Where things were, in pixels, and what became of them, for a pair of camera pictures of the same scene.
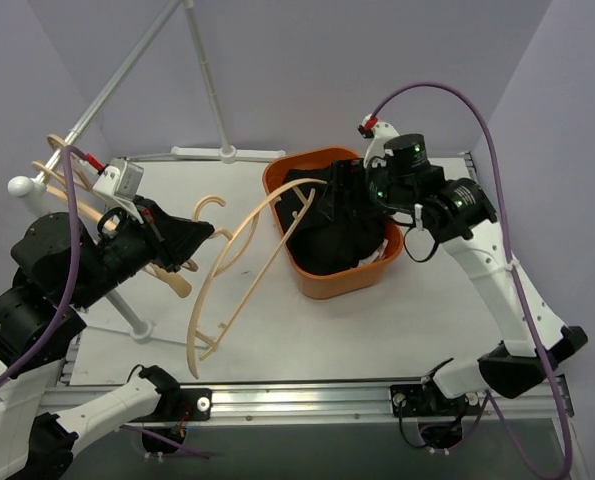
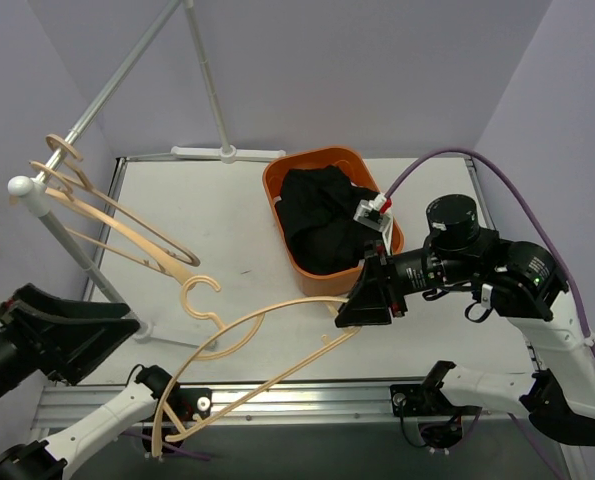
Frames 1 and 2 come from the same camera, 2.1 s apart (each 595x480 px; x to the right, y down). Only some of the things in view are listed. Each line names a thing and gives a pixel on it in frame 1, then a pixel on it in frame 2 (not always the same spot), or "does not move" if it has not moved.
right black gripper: (355, 187) -> (390, 282)
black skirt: (319, 243) does not move
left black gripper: (159, 242) -> (25, 341)
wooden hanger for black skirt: (214, 349) -> (228, 336)
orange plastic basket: (323, 286) does not move
